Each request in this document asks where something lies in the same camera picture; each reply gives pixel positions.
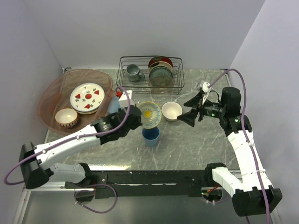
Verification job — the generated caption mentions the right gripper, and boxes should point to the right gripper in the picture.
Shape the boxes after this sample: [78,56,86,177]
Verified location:
[177,92,226,127]

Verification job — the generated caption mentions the plain cream bowl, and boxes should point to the plain cream bowl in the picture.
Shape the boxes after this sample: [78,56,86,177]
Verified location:
[161,102,183,121]

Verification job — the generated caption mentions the blue plastic cup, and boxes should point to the blue plastic cup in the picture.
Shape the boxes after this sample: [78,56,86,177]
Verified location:
[142,127,160,147]

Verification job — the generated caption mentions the light blue cup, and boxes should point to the light blue cup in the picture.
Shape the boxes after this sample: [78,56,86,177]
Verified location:
[107,96,120,114]

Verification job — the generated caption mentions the cream white bear plate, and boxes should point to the cream white bear plate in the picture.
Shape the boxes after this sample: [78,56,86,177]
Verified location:
[75,109,97,115]

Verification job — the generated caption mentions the blue bottom plate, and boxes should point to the blue bottom plate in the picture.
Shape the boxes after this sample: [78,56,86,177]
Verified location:
[70,83,105,112]

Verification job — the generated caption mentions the white bowl blue dashes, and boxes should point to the white bowl blue dashes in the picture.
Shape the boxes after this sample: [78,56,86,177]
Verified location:
[55,108,78,127]

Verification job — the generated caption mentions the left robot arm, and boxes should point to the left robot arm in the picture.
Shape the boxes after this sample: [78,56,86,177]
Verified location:
[19,105,142,189]

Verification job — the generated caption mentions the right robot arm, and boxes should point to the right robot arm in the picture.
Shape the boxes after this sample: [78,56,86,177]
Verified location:
[178,87,282,217]

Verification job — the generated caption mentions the pink transparent plastic bin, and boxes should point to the pink transparent plastic bin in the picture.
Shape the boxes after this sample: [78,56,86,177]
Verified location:
[37,69,115,135]

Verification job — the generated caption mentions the clear glass plate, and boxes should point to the clear glass plate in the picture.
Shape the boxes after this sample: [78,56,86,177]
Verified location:
[149,75,174,92]

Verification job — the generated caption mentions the grey-green ceramic mug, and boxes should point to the grey-green ceramic mug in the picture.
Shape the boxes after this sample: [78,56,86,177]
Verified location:
[125,64,145,82]

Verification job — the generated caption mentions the cream yellow plate in rack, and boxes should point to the cream yellow plate in rack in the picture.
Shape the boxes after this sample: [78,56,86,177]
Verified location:
[149,62,173,72]

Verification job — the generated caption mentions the red floral plate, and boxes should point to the red floral plate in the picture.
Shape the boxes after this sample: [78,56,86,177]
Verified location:
[148,56,173,68]

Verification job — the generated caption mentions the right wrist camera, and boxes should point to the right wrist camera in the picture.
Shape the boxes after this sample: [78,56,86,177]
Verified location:
[196,80,211,105]

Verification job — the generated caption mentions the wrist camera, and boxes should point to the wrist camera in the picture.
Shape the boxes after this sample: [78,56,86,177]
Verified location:
[196,80,211,105]
[116,90,135,107]

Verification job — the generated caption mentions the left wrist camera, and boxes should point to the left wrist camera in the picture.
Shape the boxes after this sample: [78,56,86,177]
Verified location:
[116,90,135,107]

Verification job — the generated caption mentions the black wire dish rack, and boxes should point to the black wire dish rack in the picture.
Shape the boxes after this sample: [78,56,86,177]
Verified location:
[116,56,185,94]

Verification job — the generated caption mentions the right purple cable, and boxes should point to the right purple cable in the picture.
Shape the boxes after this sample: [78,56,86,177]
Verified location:
[206,68,273,224]

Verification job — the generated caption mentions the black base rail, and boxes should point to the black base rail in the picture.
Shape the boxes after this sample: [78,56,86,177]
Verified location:
[65,170,218,199]

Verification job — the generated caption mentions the aluminium frame rail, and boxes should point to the aluminium frame rail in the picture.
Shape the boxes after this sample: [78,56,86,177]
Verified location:
[13,169,278,224]

